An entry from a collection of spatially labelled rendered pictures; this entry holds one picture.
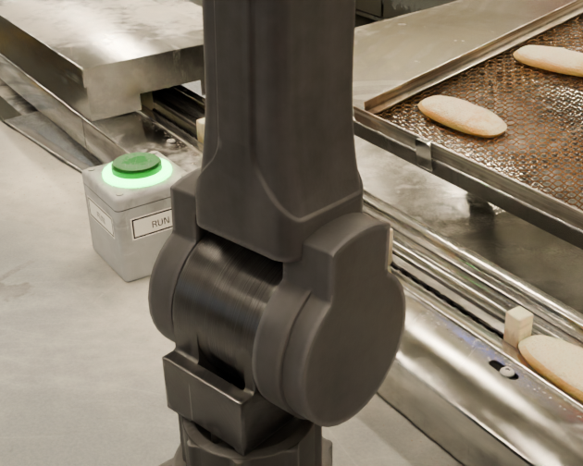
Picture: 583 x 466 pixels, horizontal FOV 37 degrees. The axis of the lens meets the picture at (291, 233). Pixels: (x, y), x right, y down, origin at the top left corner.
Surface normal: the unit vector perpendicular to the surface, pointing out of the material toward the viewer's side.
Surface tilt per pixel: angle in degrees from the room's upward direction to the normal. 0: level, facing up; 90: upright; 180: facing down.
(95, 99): 90
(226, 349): 93
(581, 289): 0
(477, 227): 0
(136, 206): 90
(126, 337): 0
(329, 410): 90
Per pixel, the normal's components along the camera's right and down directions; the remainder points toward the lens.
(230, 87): -0.67, 0.33
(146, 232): 0.55, 0.39
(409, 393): -0.83, 0.29
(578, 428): -0.02, -0.88
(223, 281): -0.47, -0.38
